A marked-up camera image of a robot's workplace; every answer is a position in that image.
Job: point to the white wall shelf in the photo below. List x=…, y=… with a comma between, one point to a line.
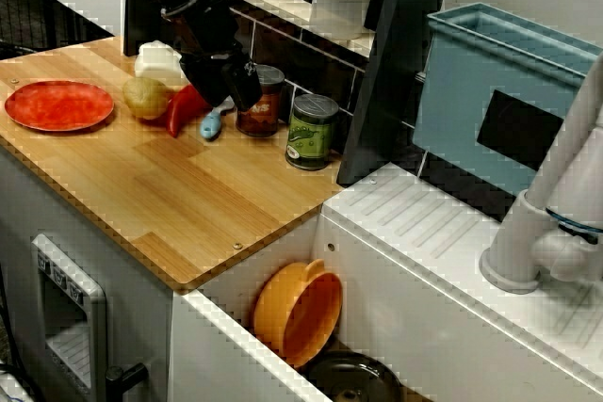
x=292, y=9

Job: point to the blue plastic bin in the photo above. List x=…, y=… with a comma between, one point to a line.
x=457, y=105

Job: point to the white toy sink unit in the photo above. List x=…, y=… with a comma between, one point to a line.
x=424, y=308

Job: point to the white toy faucet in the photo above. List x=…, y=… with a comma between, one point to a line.
x=518, y=242

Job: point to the yellow toy potato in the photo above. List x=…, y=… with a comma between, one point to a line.
x=146, y=98

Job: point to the brown toy food can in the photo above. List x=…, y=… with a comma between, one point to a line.
x=264, y=115

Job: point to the grey toy oven panel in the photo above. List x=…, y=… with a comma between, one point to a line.
x=70, y=308

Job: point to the green toy peas can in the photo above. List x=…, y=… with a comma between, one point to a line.
x=311, y=133

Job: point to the red toy pepper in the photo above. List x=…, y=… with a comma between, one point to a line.
x=184, y=107

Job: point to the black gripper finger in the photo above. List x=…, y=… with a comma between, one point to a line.
x=209, y=91
x=242, y=86

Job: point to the red round plate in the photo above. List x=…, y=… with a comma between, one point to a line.
x=59, y=105

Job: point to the white plastic shaker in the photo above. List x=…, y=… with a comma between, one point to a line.
x=155, y=63

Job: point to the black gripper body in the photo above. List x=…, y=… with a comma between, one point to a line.
x=212, y=60

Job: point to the orange toy pot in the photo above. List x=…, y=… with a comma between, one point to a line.
x=306, y=317

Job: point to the large white lidded jar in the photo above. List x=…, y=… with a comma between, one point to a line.
x=341, y=2

